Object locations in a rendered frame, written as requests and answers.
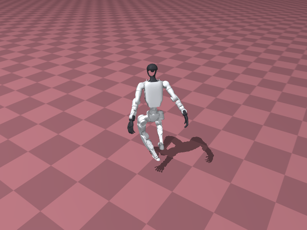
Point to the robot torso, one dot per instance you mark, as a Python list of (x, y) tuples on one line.
[(153, 93)]

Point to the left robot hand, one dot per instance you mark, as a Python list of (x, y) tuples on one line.
[(130, 125)]

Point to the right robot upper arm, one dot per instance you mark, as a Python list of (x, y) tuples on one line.
[(169, 89)]

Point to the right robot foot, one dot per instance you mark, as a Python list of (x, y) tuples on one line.
[(161, 147)]

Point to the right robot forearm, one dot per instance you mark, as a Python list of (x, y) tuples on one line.
[(180, 105)]

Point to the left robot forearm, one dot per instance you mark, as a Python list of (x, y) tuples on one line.
[(134, 109)]

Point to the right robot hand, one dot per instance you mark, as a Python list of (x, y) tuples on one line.
[(186, 118)]

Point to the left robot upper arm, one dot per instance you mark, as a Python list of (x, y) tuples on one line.
[(138, 93)]

